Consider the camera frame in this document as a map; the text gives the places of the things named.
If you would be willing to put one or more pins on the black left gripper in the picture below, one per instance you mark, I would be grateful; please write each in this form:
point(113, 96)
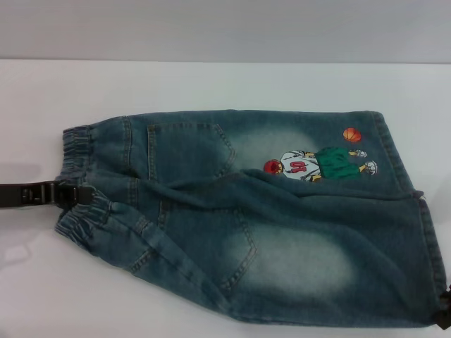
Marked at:
point(21, 194)

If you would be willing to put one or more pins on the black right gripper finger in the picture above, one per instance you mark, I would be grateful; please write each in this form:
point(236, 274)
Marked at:
point(446, 310)

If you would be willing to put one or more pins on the blue denim shorts with embroidery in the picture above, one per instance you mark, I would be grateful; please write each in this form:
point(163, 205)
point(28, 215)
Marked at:
point(246, 218)

